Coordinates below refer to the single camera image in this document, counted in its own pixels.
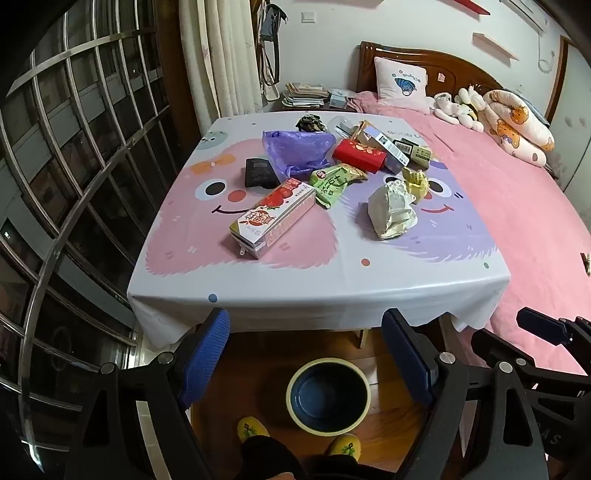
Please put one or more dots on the black small box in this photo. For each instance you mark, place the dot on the black small box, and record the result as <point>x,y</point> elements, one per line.
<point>404,145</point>

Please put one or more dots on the pink bed cover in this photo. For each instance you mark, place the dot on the pink bed cover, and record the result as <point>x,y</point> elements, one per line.
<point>508,207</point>

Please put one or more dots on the stack of books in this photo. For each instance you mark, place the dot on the stack of books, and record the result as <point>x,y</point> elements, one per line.
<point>304,94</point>

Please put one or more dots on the purple plastic bag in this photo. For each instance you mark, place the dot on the purple plastic bag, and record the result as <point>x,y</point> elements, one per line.
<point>295,150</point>

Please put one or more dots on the red wall shelf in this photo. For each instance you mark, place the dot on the red wall shelf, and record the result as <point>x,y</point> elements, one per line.
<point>473,5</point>

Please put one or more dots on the window with metal grille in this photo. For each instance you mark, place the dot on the window with metal grille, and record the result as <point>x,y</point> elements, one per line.
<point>92,138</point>

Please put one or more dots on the white yellow plush toy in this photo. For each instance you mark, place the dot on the white yellow plush toy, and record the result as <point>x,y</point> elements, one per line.
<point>468,108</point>

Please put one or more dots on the clear plastic package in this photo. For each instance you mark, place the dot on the clear plastic package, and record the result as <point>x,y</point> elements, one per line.
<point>339,124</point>

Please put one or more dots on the white blue box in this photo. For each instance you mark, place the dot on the white blue box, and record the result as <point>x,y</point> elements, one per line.
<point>385,145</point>

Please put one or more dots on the wooden table leg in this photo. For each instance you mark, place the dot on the wooden table leg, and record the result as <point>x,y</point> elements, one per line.
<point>362,339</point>

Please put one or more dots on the white air conditioner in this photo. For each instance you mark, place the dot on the white air conditioner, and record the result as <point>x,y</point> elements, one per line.
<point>538,14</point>

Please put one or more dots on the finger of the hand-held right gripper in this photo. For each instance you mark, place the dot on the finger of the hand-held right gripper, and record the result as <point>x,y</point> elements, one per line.
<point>489,341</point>
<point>540,323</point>

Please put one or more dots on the plush toys on bed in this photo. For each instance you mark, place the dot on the plush toys on bed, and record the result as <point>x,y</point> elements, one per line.
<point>512,124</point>

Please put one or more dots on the wooden bed headboard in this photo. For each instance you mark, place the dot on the wooden bed headboard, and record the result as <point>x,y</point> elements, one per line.
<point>443,64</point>

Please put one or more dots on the black packet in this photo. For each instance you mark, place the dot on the black packet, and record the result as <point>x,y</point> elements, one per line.
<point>261,173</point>

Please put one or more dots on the white light switch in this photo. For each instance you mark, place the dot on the white light switch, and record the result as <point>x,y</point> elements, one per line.
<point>308,17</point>

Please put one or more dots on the short pink wall shelf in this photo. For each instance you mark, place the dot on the short pink wall shelf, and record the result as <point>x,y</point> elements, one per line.
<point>496,45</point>

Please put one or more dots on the pink white printed pillow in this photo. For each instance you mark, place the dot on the pink white printed pillow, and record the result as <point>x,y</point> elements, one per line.
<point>401,97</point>

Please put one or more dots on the small green boxes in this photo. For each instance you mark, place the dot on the small green boxes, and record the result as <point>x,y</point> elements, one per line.
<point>420,156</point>

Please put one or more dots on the wooden nightstand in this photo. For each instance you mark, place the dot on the wooden nightstand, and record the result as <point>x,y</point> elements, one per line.
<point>295,109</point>

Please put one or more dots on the grey blue handbag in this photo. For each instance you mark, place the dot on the grey blue handbag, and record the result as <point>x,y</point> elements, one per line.
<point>270,18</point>

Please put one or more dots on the dark bin with cream rim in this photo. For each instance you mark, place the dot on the dark bin with cream rim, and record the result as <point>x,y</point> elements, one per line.
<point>328,397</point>

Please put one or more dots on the black yellow wrapper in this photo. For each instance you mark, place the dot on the black yellow wrapper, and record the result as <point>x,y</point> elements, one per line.
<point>309,123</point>

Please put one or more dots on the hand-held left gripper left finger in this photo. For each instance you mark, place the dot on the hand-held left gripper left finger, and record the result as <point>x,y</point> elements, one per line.
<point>207,355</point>

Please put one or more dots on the green snack packet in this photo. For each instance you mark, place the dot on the green snack packet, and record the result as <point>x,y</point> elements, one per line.
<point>330,184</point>

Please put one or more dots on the pale blue tissue box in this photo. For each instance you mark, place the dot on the pale blue tissue box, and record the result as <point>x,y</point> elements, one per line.
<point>338,100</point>

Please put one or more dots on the white wardrobe with wooden frame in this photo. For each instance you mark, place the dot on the white wardrobe with wooden frame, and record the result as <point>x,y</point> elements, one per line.
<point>577,115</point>

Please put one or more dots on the red box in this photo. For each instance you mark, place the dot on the red box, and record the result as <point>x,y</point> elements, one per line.
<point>358,154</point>

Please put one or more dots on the cream floral curtain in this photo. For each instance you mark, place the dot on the cream floral curtain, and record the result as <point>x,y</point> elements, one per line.
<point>217,60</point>

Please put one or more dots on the blue grey pillow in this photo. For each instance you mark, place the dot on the blue grey pillow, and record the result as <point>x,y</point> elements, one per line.
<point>535,110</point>

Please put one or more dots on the white paper bag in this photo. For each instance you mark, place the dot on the white paper bag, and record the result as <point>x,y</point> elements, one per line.
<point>390,210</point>

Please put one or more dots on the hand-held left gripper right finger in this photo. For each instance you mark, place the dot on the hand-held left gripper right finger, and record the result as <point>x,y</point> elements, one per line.
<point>406,360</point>

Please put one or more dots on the strawberry print carton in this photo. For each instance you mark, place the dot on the strawberry print carton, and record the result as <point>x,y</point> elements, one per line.
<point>272,214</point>

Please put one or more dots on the beige handbag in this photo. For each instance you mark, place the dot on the beige handbag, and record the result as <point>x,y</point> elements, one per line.
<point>268,90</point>

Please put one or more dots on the printed cartoon tablecloth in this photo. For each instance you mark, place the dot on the printed cartoon tablecloth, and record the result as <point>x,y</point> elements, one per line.
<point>300,272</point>

